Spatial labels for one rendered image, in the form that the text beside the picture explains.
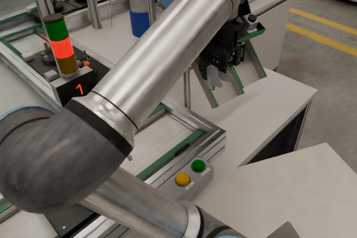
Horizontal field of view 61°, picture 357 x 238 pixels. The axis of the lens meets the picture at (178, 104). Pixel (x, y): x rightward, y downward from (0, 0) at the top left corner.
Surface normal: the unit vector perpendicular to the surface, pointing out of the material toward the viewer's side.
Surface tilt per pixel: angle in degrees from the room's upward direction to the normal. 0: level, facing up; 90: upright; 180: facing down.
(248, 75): 45
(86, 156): 64
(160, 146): 0
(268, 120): 0
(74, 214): 0
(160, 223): 72
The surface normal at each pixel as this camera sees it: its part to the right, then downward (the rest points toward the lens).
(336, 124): -0.04, -0.77
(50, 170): 0.02, 0.07
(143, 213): 0.52, 0.24
